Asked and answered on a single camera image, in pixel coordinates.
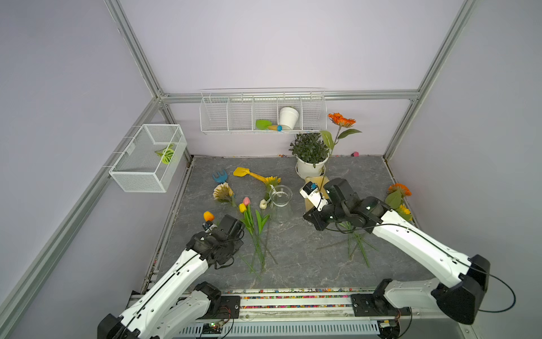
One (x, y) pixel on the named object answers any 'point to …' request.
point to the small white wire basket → (149, 160)
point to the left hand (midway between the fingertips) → (237, 247)
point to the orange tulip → (208, 216)
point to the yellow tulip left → (243, 210)
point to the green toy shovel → (262, 124)
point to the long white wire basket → (236, 111)
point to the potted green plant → (311, 153)
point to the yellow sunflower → (269, 181)
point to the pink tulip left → (250, 224)
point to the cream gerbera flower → (223, 193)
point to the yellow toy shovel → (241, 171)
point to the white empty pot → (288, 116)
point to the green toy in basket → (166, 153)
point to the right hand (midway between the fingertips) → (305, 214)
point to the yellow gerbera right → (405, 212)
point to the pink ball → (356, 154)
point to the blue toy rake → (221, 179)
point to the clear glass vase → (280, 196)
